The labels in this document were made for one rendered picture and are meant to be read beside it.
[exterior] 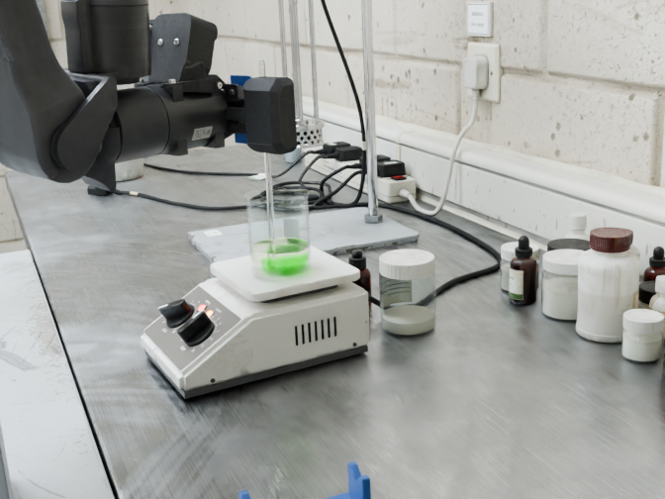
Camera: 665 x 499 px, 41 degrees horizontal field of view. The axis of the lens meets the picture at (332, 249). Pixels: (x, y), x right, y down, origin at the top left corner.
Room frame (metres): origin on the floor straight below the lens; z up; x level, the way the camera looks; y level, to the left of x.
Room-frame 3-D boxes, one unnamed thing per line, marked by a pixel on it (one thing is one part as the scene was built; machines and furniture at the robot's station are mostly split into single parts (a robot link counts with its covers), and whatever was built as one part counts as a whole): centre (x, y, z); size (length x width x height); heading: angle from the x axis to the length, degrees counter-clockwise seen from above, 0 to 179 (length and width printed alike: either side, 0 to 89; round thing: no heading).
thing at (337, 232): (1.26, 0.05, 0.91); 0.30 x 0.20 x 0.01; 112
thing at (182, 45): (0.76, 0.13, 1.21); 0.07 x 0.06 x 0.07; 51
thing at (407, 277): (0.89, -0.08, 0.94); 0.06 x 0.06 x 0.08
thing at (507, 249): (1.00, -0.22, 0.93); 0.05 x 0.05 x 0.05
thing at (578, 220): (1.03, -0.30, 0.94); 0.03 x 0.03 x 0.08
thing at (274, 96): (0.76, 0.12, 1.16); 0.19 x 0.08 x 0.06; 49
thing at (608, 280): (0.85, -0.28, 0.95); 0.06 x 0.06 x 0.11
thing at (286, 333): (0.84, 0.07, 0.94); 0.22 x 0.13 x 0.08; 117
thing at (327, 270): (0.85, 0.05, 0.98); 0.12 x 0.12 x 0.01; 27
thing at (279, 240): (0.83, 0.05, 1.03); 0.07 x 0.06 x 0.08; 20
